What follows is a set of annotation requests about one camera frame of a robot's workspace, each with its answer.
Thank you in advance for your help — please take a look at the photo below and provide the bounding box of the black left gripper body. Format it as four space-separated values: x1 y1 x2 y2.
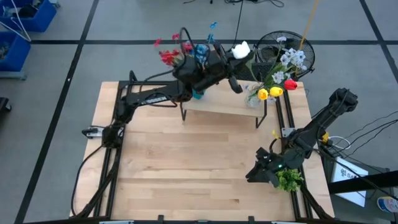
201 42 244 95

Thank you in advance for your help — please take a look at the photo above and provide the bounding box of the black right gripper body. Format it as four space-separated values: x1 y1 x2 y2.
254 146 295 177

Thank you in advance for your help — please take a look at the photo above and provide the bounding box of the blue artificial flower bunch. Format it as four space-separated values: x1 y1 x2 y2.
194 21 218 65

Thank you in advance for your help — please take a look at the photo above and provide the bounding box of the teal glass vase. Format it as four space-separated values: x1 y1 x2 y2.
191 89 206 101

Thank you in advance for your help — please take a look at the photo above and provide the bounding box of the clear glass vase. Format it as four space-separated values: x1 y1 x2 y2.
244 83 264 109

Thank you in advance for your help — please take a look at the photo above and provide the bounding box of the red artificial flower bunch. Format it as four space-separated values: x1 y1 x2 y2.
153 32 195 68

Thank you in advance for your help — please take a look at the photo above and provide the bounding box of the red artificial tulip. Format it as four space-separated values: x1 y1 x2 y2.
284 78 299 91

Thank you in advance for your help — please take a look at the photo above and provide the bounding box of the white artificial flower bunch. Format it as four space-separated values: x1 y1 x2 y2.
262 35 308 105

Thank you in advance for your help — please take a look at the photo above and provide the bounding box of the wooden shelf with black legs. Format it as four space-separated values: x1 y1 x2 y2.
179 79 269 129

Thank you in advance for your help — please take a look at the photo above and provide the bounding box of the black perforated metal box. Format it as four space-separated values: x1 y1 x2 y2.
233 62 296 81

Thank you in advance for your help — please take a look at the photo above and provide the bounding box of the small potted green plant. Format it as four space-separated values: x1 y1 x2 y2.
275 168 305 193

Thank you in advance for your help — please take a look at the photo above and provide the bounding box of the black floor fan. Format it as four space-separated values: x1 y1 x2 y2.
254 30 317 78

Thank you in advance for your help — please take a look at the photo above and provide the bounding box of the white printed sign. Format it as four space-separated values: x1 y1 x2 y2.
330 156 370 208

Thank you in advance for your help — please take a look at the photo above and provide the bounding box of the dark side table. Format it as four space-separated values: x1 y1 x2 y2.
319 146 398 224

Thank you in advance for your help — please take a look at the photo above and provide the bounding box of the black stand bar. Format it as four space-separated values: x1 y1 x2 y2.
328 169 398 194

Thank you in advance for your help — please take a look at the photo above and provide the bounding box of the blue plastic bin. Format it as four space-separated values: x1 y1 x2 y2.
0 0 58 33
0 30 32 72

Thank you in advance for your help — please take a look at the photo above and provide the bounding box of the grey cart base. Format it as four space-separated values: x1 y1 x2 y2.
0 70 27 82

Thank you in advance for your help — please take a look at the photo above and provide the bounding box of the black chair caster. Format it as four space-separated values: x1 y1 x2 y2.
0 96 12 113

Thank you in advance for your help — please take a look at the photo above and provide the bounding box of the black coiled floor cable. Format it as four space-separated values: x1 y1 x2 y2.
229 0 250 52

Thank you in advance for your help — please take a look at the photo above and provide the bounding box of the black aluminium table frame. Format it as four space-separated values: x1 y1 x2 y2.
70 79 335 224

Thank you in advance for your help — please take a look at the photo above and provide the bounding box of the white cable loop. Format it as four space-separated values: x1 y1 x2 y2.
328 135 353 151

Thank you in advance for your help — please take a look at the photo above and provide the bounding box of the yellow hanging cable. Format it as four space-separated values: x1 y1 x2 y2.
295 0 321 68

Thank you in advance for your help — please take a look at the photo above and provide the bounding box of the white wire hanger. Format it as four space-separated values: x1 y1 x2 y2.
0 0 32 43

